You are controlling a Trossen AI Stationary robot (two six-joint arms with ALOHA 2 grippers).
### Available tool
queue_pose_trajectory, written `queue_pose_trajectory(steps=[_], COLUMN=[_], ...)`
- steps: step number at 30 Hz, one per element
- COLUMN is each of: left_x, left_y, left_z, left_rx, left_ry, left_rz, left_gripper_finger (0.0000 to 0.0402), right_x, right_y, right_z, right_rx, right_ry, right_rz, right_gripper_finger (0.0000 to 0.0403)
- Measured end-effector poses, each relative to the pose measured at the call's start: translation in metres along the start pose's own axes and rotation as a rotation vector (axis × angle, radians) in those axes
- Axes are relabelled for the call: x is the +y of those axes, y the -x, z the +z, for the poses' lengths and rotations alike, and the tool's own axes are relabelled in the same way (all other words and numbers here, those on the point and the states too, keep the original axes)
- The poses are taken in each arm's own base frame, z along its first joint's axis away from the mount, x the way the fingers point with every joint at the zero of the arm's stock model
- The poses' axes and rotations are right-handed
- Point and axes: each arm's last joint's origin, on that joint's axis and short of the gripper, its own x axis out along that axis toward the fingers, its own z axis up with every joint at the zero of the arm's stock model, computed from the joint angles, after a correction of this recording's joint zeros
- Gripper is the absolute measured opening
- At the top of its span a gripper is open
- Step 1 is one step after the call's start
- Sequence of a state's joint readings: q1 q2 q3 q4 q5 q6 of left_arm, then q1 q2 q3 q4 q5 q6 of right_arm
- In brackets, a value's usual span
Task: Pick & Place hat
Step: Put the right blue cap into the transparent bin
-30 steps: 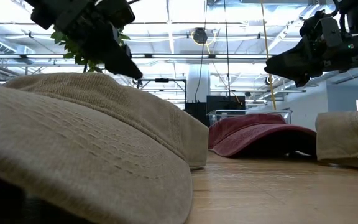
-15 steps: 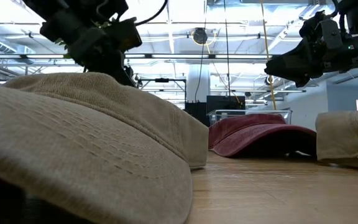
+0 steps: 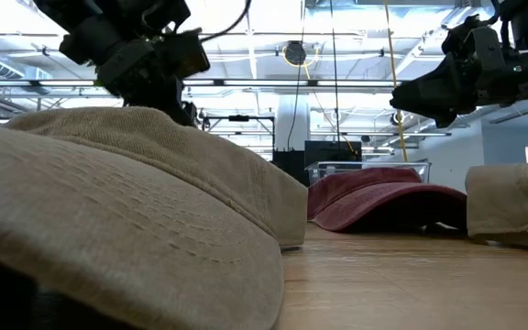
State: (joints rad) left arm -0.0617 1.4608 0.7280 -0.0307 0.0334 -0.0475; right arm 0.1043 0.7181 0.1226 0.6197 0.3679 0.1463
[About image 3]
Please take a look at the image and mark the red cotton baseball cap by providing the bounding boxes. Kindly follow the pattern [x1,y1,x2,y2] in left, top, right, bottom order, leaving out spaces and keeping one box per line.
[307,166,468,233]

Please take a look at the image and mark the thin black hanging cable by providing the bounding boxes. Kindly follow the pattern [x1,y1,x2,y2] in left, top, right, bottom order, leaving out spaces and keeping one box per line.
[329,0,342,148]

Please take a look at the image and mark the black computer monitor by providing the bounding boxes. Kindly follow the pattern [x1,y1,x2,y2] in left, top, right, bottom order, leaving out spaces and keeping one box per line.
[303,140,364,169]

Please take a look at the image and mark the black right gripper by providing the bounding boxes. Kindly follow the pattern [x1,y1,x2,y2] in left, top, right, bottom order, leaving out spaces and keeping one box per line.
[390,26,528,130]

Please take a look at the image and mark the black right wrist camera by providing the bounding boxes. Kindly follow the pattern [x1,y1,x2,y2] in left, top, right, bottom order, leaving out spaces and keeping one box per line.
[441,14,481,52]

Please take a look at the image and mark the yellow hanging cable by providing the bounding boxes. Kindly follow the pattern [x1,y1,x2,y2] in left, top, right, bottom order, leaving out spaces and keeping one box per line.
[382,0,411,162]

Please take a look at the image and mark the black equipment box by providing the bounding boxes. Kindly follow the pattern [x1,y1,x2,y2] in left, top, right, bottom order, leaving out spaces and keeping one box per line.
[271,149,312,187]

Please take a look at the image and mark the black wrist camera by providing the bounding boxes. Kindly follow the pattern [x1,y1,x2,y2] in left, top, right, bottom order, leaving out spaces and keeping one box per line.
[160,27,212,80]
[441,14,481,52]

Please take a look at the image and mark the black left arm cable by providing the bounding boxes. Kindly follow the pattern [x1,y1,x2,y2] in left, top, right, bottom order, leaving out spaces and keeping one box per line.
[199,0,254,45]

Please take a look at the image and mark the round ceiling cable reel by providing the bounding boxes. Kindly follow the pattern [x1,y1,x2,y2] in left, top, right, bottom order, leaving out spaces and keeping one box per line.
[283,39,308,67]

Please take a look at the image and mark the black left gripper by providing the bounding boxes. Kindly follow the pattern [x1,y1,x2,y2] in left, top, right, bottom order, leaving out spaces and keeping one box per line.
[94,38,200,128]

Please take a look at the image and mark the beige cotton baseball cap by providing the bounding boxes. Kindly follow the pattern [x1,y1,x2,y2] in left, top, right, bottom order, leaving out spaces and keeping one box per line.
[464,162,528,251]
[0,105,310,330]

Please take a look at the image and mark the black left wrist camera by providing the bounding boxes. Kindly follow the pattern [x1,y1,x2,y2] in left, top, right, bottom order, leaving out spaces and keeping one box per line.
[160,27,212,80]

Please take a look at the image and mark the clear plastic container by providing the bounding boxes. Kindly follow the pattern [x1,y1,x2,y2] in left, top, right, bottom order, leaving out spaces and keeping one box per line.
[304,159,433,187]

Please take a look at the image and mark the black metal stand frame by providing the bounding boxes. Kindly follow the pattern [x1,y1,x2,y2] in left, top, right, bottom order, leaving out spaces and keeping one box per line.
[201,113,277,152]

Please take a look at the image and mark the long ceiling light bar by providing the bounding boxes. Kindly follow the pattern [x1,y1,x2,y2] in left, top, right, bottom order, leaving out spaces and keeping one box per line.
[0,78,398,89]

